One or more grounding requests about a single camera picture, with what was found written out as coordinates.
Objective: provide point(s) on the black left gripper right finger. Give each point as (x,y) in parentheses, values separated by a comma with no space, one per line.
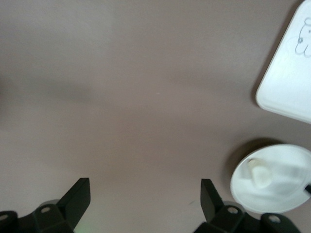
(211,206)

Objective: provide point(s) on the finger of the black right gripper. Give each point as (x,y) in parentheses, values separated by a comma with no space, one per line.
(309,190)

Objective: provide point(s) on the round cream plate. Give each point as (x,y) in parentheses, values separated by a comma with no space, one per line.
(279,199)

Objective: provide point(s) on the brown table cover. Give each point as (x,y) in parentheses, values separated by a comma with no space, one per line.
(121,72)

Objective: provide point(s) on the cream tray with rabbit print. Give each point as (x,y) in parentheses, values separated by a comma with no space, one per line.
(286,85)

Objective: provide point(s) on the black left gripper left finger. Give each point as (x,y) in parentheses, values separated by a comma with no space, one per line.
(73,204)

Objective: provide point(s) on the pale steamed bun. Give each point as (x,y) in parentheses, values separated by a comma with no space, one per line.
(261,176)

